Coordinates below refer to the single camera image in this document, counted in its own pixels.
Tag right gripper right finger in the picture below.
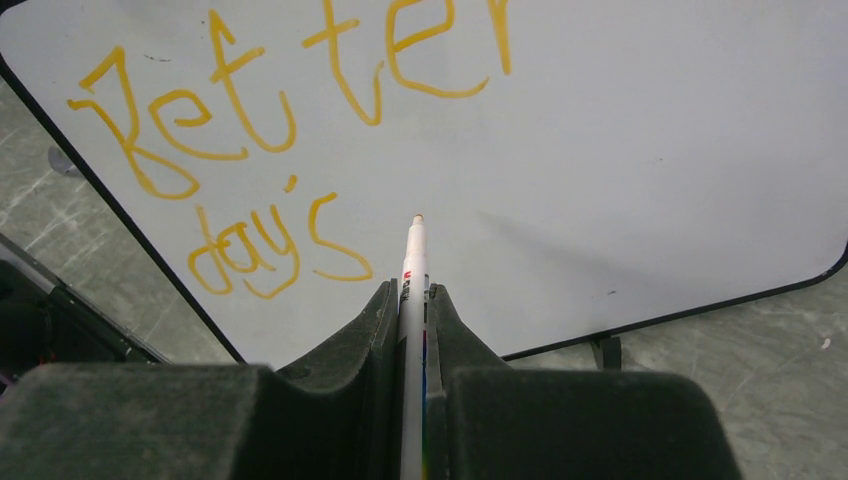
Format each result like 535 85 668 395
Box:
425 284 742 479

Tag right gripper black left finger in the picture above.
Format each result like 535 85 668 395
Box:
1 281 398 479

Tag white marker pen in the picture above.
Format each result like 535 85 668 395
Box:
398 214 429 479

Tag white whiteboard black frame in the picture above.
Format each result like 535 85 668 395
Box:
1 1 847 366

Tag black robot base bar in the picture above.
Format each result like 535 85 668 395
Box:
1 236 167 394

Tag silver open-end wrench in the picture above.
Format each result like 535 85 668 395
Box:
47 146 83 178

